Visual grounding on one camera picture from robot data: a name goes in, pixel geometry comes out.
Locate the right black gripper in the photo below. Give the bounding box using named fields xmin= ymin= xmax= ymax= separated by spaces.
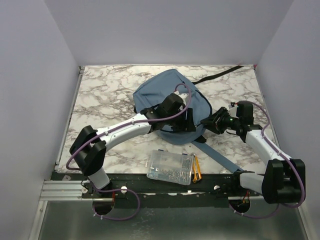
xmin=201 ymin=106 xmax=242 ymax=135

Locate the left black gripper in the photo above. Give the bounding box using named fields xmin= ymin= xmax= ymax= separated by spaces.
xmin=165 ymin=107 xmax=196 ymax=132

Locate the blue student backpack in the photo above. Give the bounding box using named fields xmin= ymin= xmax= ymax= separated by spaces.
xmin=133 ymin=69 xmax=241 ymax=173

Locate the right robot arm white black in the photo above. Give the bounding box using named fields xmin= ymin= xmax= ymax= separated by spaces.
xmin=201 ymin=100 xmax=306 ymax=208

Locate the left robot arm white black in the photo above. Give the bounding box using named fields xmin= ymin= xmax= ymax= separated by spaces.
xmin=69 ymin=91 xmax=191 ymax=198

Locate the clear plastic screw box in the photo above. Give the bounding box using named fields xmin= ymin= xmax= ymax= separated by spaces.
xmin=146 ymin=150 xmax=194 ymax=186

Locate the yellow utility knife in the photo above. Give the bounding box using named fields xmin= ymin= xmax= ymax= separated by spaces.
xmin=191 ymin=153 xmax=202 ymax=184

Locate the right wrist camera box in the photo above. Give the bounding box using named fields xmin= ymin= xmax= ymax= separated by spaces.
xmin=228 ymin=102 xmax=238 ymax=118

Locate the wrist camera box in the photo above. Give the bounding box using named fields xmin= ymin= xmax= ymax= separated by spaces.
xmin=228 ymin=102 xmax=238 ymax=118
xmin=174 ymin=90 xmax=190 ymax=105

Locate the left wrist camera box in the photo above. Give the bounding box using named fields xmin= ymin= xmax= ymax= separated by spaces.
xmin=174 ymin=90 xmax=190 ymax=105

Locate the black mounting base plate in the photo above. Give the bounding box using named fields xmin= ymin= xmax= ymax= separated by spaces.
xmin=50 ymin=172 xmax=263 ymax=214

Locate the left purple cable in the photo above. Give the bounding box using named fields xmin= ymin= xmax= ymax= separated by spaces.
xmin=66 ymin=83 xmax=193 ymax=221

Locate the aluminium rail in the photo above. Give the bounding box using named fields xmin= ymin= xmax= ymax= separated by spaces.
xmin=39 ymin=180 xmax=83 ymax=201

